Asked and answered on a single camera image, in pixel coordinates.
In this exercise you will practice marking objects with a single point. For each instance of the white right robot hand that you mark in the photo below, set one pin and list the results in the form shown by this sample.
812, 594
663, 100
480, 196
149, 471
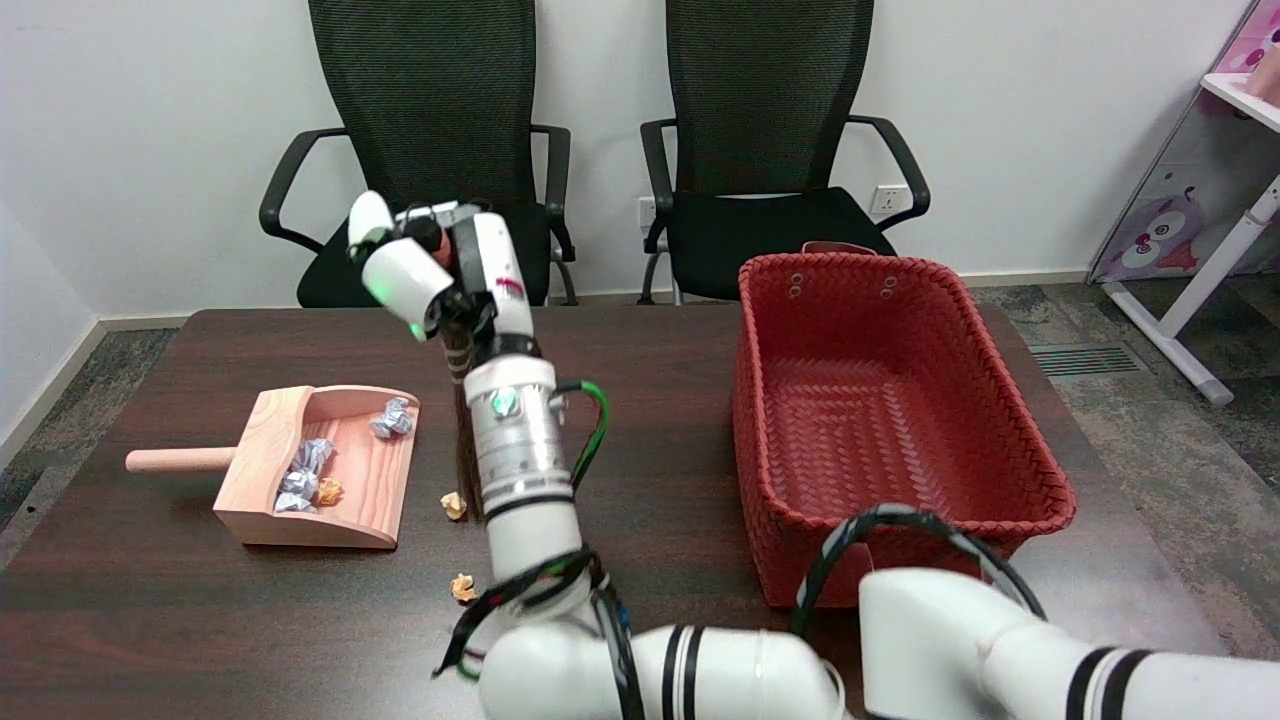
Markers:
495, 270

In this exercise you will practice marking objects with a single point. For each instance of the white paper ball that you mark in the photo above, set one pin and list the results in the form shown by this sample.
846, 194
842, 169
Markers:
314, 455
292, 503
299, 481
391, 417

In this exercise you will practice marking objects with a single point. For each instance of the brown straw hand broom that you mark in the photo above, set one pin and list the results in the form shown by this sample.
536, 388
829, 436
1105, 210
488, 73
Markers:
467, 450

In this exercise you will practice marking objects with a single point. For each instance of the orange paper ball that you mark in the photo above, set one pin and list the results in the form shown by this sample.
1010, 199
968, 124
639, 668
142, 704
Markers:
328, 490
454, 505
463, 587

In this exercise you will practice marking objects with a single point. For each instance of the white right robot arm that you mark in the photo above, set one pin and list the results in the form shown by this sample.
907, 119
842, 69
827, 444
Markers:
525, 470

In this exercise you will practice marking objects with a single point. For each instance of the wooden dustpan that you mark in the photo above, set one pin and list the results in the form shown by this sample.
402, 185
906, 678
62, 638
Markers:
265, 450

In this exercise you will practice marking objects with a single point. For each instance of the black mesh office chair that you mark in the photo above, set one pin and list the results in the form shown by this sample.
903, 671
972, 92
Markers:
430, 100
770, 100

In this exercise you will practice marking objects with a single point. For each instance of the red woven basket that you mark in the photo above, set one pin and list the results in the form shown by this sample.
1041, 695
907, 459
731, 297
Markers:
860, 420

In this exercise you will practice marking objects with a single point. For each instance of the grey floor vent grille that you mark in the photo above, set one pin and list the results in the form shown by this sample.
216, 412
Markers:
1085, 360

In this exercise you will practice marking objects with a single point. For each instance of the owl print side panel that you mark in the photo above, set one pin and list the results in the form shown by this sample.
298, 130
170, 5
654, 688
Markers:
1160, 235

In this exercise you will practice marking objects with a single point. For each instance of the pink white shelf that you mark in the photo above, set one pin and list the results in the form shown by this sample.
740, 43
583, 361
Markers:
1235, 92

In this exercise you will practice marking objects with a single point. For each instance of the pink cylinder cup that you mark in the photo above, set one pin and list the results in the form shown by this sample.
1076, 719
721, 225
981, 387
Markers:
1268, 72

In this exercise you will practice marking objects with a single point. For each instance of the white wall power outlet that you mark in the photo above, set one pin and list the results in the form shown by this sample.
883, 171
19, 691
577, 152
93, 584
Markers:
646, 212
885, 200

